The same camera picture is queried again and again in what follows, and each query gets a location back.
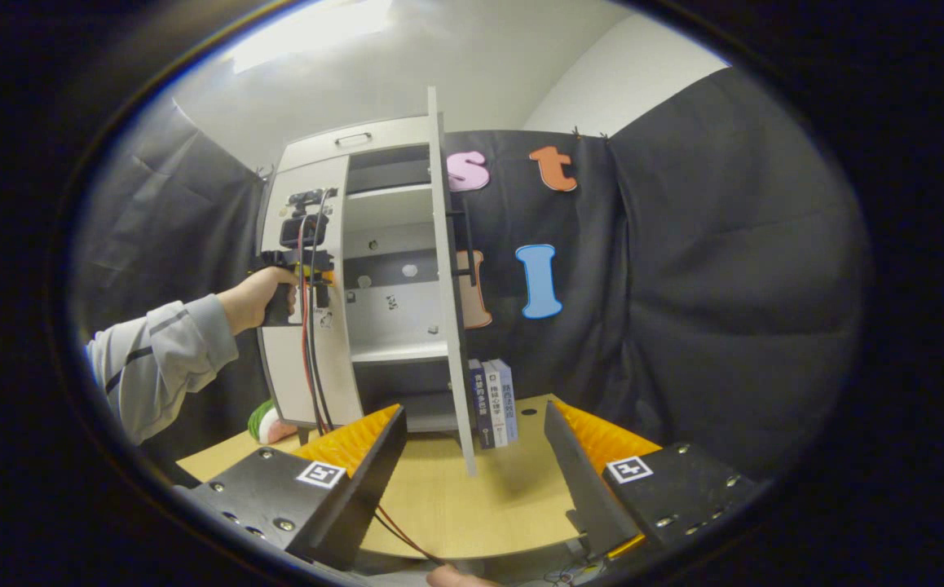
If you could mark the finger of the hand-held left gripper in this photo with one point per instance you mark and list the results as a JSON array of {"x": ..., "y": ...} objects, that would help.
[{"x": 321, "y": 277}]

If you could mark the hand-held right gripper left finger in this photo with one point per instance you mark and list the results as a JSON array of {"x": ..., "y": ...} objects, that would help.
[{"x": 370, "y": 489}]

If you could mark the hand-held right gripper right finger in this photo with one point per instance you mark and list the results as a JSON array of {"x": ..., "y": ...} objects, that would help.
[{"x": 578, "y": 481}]

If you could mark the beige cabinet door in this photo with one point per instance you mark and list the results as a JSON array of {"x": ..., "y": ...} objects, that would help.
[
  {"x": 284, "y": 375},
  {"x": 462, "y": 408}
]

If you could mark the beige double-door shoe cabinet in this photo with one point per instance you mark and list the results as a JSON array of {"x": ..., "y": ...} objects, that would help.
[{"x": 399, "y": 352}]

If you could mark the light blue book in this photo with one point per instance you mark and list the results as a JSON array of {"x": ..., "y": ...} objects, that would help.
[{"x": 509, "y": 399}]

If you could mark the white book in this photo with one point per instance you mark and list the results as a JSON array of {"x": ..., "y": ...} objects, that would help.
[{"x": 495, "y": 403}]

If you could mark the green pink plush toy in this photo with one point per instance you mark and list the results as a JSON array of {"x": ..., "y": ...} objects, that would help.
[{"x": 264, "y": 424}]

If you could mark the black backdrop cloth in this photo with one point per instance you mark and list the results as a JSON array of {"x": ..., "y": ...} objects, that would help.
[{"x": 684, "y": 285}]

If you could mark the black cloth clip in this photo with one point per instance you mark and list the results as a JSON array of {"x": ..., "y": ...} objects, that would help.
[{"x": 588, "y": 132}]

